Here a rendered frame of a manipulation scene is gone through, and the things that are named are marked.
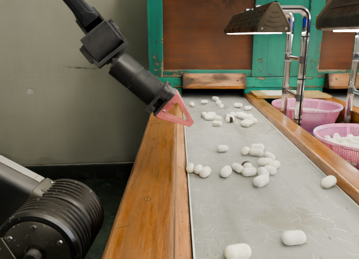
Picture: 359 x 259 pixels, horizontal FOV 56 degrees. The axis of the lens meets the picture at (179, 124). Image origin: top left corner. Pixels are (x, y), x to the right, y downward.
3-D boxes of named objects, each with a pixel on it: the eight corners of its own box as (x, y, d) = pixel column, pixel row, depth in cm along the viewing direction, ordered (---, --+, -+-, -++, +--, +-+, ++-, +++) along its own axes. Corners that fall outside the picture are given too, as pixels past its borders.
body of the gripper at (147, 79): (173, 85, 76) (147, 63, 75) (172, 92, 66) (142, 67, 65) (155, 107, 77) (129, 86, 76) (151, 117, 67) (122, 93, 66)
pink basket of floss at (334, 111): (320, 140, 119) (324, 114, 116) (257, 126, 138) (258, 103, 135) (351, 127, 136) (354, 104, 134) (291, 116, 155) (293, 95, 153)
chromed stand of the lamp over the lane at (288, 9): (244, 149, 110) (251, 4, 99) (234, 132, 130) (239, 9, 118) (302, 148, 110) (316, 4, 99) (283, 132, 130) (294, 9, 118)
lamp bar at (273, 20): (257, 32, 81) (259, 0, 79) (223, 33, 141) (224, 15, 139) (290, 32, 81) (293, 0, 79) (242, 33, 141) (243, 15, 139)
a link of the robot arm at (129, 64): (102, 69, 67) (121, 47, 67) (106, 70, 74) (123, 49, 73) (130, 92, 68) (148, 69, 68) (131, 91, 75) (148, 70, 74)
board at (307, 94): (256, 98, 149) (256, 95, 148) (249, 93, 163) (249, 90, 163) (332, 98, 149) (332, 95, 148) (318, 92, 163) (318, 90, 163)
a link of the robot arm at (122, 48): (77, 47, 67) (110, 20, 67) (86, 52, 78) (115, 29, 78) (116, 95, 69) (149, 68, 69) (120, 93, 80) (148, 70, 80)
